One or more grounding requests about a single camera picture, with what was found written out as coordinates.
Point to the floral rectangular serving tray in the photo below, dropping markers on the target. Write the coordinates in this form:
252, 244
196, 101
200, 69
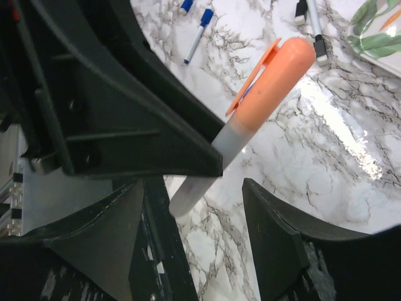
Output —
374, 34

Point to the blue cap thin marker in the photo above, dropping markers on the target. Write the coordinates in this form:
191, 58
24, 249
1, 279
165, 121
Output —
204, 21

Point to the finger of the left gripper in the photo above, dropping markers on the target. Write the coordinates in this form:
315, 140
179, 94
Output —
110, 106

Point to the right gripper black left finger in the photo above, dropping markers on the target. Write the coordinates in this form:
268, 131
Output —
84, 256

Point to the small blue whiteboard marker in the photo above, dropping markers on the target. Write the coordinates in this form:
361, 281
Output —
185, 6

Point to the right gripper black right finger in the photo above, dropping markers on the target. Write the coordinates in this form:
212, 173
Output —
300, 257

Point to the orange highlighter pen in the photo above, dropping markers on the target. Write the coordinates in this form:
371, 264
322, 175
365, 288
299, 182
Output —
272, 79

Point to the black cap whiteboard marker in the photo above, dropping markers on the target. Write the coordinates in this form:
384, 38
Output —
301, 12

